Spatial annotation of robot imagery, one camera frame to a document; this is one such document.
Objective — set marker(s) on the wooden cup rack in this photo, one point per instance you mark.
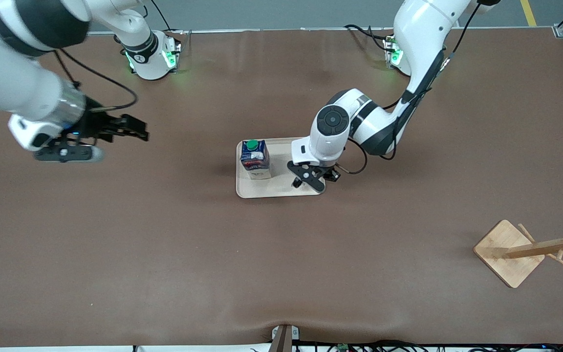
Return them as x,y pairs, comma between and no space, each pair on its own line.
506,254

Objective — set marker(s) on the blue milk carton green cap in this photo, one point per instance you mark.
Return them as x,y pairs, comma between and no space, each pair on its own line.
256,159

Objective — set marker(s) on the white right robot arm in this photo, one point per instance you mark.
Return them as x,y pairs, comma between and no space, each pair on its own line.
8,78

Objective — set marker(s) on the brown table mat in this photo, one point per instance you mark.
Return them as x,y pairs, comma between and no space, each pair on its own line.
164,244

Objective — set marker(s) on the white tray with rabbit print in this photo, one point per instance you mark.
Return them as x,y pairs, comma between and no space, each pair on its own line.
281,188

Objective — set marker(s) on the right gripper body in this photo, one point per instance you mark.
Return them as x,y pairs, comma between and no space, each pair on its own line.
95,125

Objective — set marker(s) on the grey table edge bracket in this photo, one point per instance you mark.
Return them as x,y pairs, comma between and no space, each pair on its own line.
285,337

